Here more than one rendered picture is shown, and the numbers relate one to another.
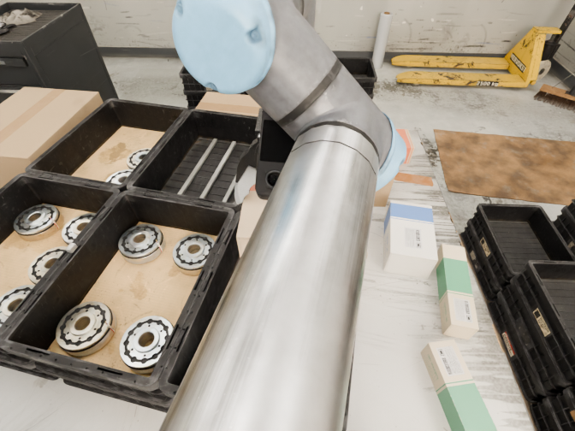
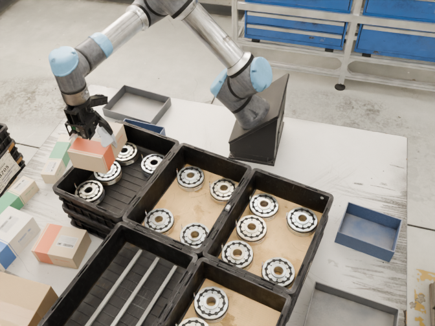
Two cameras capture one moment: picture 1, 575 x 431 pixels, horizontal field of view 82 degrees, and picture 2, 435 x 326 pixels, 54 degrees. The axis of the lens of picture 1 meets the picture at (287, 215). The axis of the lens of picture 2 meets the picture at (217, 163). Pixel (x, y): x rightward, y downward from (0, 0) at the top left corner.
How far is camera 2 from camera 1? 1.52 m
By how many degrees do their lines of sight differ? 83
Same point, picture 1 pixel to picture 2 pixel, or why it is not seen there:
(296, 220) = (107, 32)
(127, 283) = (206, 216)
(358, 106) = not seen: hidden behind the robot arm
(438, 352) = (53, 170)
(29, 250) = (279, 254)
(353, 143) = not seen: hidden behind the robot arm
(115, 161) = not seen: outside the picture
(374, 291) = (57, 218)
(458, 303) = (20, 188)
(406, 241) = (15, 222)
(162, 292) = (184, 206)
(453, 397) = (62, 155)
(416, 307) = (40, 204)
